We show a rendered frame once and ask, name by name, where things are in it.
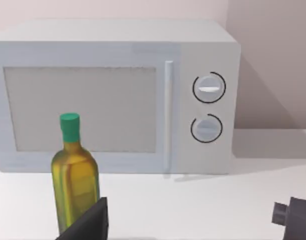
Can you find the yellow bottle with green cap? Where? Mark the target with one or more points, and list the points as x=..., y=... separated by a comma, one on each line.
x=75, y=175

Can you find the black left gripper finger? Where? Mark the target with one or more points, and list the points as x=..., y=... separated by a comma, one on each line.
x=92, y=222

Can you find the pale microwave oven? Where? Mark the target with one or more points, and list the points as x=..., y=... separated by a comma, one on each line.
x=207, y=50

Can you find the microwave knob with grey bar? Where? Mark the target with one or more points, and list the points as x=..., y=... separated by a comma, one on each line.
x=206, y=128

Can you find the microwave door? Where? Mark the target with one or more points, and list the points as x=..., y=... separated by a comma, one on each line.
x=80, y=110

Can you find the microwave knob with white bar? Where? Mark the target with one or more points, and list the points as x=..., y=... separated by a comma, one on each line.
x=209, y=86

